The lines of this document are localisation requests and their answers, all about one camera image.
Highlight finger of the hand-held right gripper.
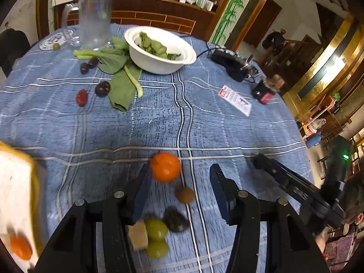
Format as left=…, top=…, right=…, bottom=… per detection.
left=253, top=153, right=322, bottom=206

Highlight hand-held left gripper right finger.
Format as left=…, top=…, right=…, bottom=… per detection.
left=209, top=163, right=330, bottom=273

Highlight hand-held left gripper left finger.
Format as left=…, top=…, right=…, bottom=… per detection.
left=35, top=161, right=153, bottom=273

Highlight orange tangerine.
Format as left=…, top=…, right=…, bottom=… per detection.
left=150, top=152, right=182, bottom=184

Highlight brown kiwi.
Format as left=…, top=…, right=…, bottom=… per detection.
left=175, top=185, right=196, bottom=204

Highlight small pale pomelo wedge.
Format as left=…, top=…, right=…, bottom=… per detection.
left=128, top=220, right=149, bottom=251

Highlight dark purple passion fruit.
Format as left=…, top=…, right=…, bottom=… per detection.
left=163, top=206, right=190, bottom=233

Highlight white plastic bag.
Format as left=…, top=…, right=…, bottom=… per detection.
left=308, top=118, right=326, bottom=133

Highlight blue plaid tablecloth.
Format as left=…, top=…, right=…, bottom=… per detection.
left=0, top=23, right=316, bottom=273

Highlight black cylinder red label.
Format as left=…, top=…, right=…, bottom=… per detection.
left=251, top=75, right=281, bottom=105

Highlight white paper card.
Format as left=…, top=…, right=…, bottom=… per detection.
left=218, top=85, right=253, bottom=117

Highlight bok choy leaf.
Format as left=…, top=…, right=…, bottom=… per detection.
left=73, top=36, right=131, bottom=75
left=107, top=63, right=144, bottom=112

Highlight red jujube date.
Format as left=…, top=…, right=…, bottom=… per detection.
left=76, top=89, right=89, bottom=107

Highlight wooden stair railing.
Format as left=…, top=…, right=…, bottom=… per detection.
left=259, top=34, right=322, bottom=91

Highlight black power strip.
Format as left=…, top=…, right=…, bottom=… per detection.
left=210, top=48, right=248, bottom=82

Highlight small orange kumquat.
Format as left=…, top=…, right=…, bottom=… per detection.
left=9, top=235, right=33, bottom=261

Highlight white bowl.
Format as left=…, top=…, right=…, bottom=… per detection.
left=124, top=26, right=197, bottom=75

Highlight green leaves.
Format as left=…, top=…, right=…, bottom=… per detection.
left=138, top=32, right=182, bottom=61

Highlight brown wooden door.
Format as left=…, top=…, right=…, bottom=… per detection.
left=245, top=0, right=282, bottom=49

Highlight plastic packet with olive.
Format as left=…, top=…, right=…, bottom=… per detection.
left=39, top=33, right=68, bottom=52

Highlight clear glass pitcher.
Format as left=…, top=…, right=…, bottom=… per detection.
left=61, top=0, right=114, bottom=51

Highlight wooden counter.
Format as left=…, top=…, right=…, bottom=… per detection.
left=54, top=0, right=217, bottom=39

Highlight white boxes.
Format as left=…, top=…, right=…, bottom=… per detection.
left=193, top=0, right=215, bottom=12

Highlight black chair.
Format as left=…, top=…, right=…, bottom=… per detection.
left=0, top=28, right=31, bottom=78

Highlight black cable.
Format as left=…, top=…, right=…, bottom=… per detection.
left=196, top=40, right=219, bottom=59

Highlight green bamboo wall decal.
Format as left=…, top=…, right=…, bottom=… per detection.
left=212, top=0, right=254, bottom=45

